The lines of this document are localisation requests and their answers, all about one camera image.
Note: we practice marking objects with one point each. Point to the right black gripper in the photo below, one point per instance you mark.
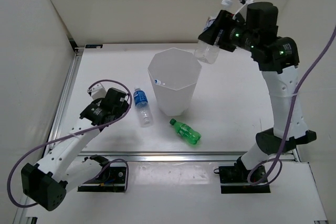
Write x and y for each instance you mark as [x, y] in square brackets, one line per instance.
[223, 21]

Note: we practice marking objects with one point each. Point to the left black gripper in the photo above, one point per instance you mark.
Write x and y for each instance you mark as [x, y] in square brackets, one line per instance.
[123, 109]

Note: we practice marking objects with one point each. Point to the blue label plastic bottle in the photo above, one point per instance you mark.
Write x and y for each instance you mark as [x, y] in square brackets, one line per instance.
[142, 107]

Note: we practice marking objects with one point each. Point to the white orange label bottle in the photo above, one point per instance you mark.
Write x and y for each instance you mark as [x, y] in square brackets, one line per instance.
[204, 52]

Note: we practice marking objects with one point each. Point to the clear unlabeled plastic bottle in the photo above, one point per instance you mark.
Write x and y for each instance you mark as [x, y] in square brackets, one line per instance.
[159, 83]

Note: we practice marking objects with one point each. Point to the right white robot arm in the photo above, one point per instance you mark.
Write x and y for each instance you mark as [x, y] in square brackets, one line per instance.
[254, 28]

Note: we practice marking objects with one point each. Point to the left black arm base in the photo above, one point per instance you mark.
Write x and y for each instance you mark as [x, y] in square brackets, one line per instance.
[113, 177]

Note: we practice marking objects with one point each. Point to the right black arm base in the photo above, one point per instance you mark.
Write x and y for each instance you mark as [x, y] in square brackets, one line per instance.
[231, 183]

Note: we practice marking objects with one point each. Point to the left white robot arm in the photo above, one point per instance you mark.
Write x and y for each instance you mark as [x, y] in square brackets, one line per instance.
[47, 181]

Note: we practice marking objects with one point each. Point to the white octagonal plastic bin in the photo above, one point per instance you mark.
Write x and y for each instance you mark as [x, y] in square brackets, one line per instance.
[179, 70]

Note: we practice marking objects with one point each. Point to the green plastic soda bottle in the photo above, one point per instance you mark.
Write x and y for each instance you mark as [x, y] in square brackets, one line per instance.
[185, 132]

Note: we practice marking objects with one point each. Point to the left aluminium side rail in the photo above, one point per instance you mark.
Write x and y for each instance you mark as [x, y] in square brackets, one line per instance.
[56, 128]

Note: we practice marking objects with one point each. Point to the aluminium front rail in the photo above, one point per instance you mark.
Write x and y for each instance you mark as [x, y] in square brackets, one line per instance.
[168, 156]

